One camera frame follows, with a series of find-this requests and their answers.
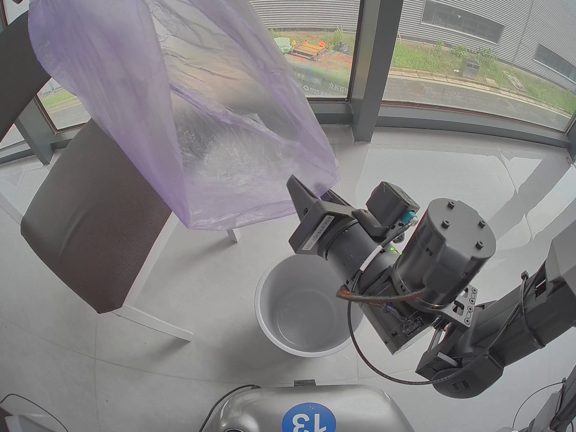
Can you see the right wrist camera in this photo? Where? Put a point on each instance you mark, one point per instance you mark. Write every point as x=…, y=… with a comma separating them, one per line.
x=391, y=205

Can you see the window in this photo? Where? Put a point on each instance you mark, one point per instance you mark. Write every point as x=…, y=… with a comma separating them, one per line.
x=373, y=61

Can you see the white trash bin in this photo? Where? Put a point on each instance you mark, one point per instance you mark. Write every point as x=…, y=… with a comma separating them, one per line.
x=306, y=313

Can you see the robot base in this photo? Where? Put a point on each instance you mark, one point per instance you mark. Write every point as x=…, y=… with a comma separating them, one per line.
x=270, y=412

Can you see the brown chair white legs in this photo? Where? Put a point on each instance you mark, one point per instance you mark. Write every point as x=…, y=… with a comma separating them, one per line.
x=90, y=223

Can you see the purple plastic bag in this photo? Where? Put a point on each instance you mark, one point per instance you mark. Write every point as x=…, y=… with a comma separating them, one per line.
x=180, y=106

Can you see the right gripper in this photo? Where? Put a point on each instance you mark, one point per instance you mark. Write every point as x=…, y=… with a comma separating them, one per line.
x=346, y=250

